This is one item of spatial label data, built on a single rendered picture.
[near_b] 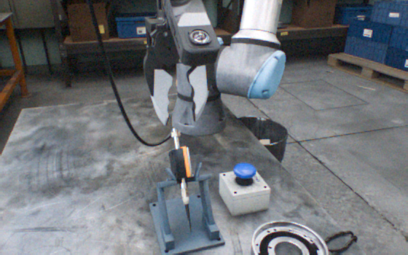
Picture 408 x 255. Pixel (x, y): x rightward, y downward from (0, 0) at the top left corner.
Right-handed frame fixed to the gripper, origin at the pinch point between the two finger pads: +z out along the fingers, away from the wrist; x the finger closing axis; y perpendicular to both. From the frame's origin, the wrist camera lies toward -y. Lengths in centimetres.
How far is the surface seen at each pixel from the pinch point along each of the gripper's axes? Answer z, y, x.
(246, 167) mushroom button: 11.6, 0.6, -11.7
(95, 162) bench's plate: 19.0, 22.4, 14.7
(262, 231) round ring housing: 16.0, -10.4, -9.8
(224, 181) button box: 14.6, 1.8, -7.9
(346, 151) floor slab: 100, 124, -145
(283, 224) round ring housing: 15.6, -10.4, -13.3
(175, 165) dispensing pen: 7.2, -2.1, 1.6
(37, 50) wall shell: 73, 379, 80
